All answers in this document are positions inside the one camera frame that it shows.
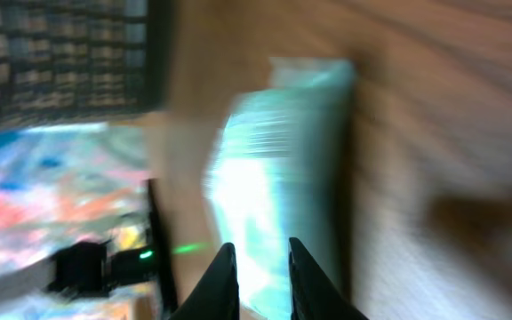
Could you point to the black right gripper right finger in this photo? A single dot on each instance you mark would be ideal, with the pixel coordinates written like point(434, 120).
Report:
point(314, 296)

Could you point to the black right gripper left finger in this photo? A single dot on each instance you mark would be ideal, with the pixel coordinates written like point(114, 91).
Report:
point(216, 295)

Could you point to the teal snack packet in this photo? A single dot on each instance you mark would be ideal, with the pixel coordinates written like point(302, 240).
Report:
point(272, 172)

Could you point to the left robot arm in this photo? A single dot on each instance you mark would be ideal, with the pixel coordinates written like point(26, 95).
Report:
point(87, 270)

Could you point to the grey plastic mesh basket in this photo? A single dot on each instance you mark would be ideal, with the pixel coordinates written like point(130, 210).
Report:
point(72, 61)

